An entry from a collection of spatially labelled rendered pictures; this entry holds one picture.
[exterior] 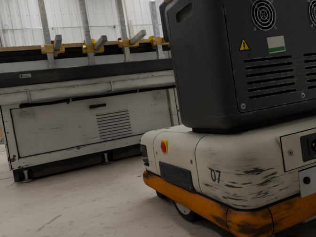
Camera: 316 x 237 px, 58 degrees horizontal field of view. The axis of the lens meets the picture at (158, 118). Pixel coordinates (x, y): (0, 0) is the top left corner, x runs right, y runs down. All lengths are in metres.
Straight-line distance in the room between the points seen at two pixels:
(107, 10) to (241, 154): 9.44
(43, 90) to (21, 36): 7.52
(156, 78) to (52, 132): 0.83
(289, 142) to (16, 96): 1.57
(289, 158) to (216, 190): 0.19
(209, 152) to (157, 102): 1.63
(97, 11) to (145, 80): 7.92
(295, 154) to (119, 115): 1.65
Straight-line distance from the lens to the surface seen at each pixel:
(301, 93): 0.89
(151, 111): 2.30
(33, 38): 9.39
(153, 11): 2.18
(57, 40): 1.70
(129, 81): 2.02
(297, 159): 0.75
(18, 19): 9.55
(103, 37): 1.74
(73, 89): 1.93
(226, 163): 0.67
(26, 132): 2.13
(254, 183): 0.68
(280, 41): 0.86
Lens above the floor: 0.39
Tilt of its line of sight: 3 degrees down
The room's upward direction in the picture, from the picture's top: 9 degrees counter-clockwise
